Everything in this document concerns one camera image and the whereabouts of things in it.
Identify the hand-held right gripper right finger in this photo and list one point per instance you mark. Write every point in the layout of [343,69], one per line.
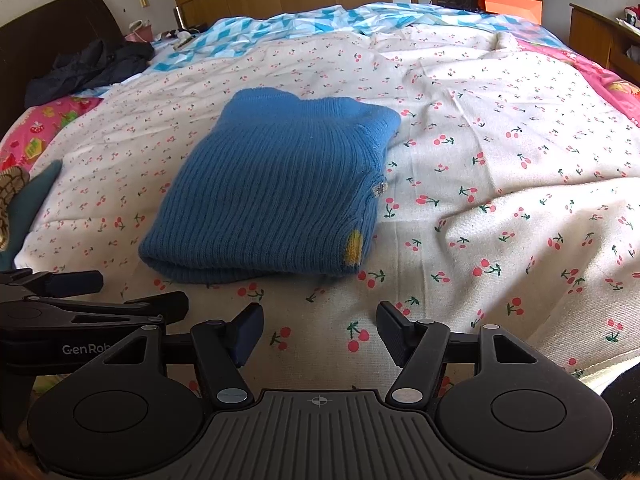
[395,332]

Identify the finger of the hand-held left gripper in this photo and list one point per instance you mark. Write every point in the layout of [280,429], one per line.
[75,281]
[100,312]

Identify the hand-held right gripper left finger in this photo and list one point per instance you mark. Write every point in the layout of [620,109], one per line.
[248,332]

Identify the blue yellow striped knit sweater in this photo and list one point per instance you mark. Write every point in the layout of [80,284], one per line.
[270,185]

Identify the teal fleece cloth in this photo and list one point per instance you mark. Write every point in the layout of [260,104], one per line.
[37,195]

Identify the beige brown checked cloth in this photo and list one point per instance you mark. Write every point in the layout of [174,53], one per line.
[12,200]

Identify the pink strawberry print bedding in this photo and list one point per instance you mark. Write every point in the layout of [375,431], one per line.
[45,130]

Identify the white cherry print bedsheet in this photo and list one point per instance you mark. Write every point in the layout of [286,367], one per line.
[500,185]

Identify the cream yellow cloth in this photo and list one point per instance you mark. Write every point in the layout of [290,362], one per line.
[595,367]

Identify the dark navy jacket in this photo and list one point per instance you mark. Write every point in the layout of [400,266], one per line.
[90,72]

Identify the dark wooden headboard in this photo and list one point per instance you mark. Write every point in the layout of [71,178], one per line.
[55,30]

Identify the pink bag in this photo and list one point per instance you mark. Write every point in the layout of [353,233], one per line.
[139,32]

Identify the metal thermos bottle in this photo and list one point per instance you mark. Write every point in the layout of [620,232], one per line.
[178,17]

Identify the blue white diamond print quilt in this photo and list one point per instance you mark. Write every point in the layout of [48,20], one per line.
[310,25]

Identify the pink printed quilt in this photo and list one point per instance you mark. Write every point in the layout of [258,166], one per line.
[600,75]

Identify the orange box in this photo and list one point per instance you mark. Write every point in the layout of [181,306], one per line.
[510,5]

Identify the wooden nightstand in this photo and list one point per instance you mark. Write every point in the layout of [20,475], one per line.
[595,40]

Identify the red white desk item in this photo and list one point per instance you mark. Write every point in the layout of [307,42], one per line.
[632,16]

